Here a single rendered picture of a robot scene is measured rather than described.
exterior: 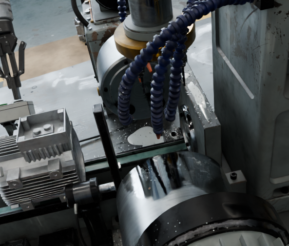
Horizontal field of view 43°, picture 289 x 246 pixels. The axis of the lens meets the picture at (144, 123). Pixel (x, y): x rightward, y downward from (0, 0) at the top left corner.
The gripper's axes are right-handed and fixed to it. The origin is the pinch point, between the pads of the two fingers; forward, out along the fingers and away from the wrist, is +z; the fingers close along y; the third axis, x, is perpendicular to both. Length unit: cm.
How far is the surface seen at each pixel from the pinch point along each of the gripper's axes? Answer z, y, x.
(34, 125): 12.4, 7.9, -19.3
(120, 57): -1.3, 33.8, -7.5
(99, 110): 12, 27, -42
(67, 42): -55, -9, 240
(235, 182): 39, 56, -22
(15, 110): 6.7, -0.6, -3.5
